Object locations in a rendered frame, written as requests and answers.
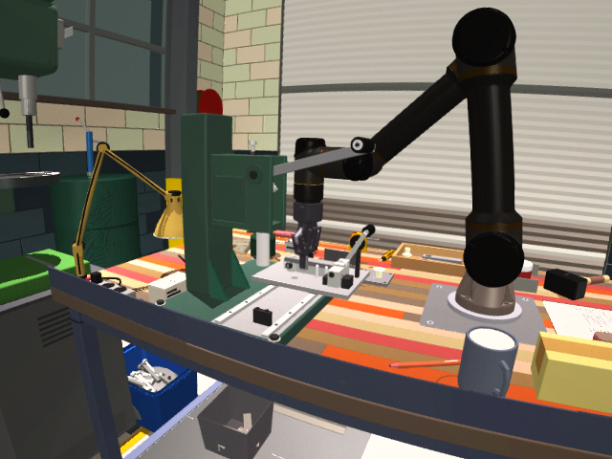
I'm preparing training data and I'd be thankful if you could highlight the window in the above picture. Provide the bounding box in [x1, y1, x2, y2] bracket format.
[0, 0, 179, 116]

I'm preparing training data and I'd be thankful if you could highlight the grey mug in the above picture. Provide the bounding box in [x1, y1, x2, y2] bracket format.
[457, 326, 520, 398]

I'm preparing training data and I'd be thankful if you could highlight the grey cardboard box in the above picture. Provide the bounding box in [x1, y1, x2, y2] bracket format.
[196, 386, 275, 459]

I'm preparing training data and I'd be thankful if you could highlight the white control box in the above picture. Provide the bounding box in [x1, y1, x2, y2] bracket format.
[147, 271, 187, 306]

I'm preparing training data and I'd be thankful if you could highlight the yellow box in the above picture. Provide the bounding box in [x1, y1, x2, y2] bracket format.
[530, 331, 612, 416]

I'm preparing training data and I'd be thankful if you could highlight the grey power strip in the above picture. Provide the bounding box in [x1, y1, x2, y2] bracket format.
[89, 270, 139, 298]

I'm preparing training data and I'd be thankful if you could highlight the black mallet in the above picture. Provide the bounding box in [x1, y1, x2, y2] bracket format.
[543, 268, 612, 301]

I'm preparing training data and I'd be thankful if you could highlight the blue steel workbench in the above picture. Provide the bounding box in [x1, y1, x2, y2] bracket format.
[47, 228, 612, 459]

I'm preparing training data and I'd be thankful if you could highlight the red round wall bell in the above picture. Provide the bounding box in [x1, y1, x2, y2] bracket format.
[196, 89, 224, 116]

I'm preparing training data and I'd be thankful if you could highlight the green drum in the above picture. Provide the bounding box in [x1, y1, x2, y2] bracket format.
[50, 172, 143, 269]

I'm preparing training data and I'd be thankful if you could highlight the green arbor press body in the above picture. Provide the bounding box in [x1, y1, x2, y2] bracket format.
[164, 113, 336, 345]

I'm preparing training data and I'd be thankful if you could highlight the green drill press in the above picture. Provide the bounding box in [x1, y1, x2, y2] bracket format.
[0, 0, 92, 306]

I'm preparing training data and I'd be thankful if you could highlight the blue parts bin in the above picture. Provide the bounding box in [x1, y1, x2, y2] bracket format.
[122, 343, 199, 431]

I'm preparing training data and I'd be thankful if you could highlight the grey shuttle plate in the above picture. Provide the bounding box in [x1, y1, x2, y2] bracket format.
[251, 260, 372, 301]

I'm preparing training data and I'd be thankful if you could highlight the grey mounting plate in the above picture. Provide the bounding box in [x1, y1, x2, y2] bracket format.
[419, 281, 550, 346]

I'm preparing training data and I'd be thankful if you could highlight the white toggle clamp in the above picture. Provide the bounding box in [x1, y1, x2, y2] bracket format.
[322, 224, 378, 290]

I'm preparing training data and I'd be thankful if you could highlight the blue tube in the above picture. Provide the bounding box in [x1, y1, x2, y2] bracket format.
[76, 116, 95, 177]

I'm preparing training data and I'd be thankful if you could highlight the white paper sheet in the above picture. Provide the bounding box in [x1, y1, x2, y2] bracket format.
[542, 298, 612, 343]

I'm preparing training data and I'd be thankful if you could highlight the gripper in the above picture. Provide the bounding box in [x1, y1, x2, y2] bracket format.
[292, 200, 325, 269]

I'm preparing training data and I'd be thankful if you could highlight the white roller shutter door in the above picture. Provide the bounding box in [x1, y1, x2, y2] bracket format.
[279, 0, 612, 269]

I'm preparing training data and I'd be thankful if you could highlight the yellow desk lamp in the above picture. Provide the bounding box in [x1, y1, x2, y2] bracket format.
[71, 142, 186, 279]

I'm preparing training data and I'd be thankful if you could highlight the wooden tray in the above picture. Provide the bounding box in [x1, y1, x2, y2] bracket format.
[390, 242, 468, 277]

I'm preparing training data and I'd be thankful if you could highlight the orange pencil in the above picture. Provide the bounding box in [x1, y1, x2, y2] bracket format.
[389, 358, 463, 369]

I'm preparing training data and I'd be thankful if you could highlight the white press ram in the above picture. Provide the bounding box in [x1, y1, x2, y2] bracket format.
[255, 231, 273, 267]

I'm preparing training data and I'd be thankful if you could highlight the grey cabinet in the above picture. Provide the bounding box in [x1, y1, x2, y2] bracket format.
[0, 286, 138, 459]

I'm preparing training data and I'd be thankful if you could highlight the grey press lever handle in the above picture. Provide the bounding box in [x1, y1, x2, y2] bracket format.
[272, 137, 378, 178]

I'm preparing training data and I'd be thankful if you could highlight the grey slide rail plate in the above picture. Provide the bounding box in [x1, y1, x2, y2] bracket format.
[211, 282, 331, 341]

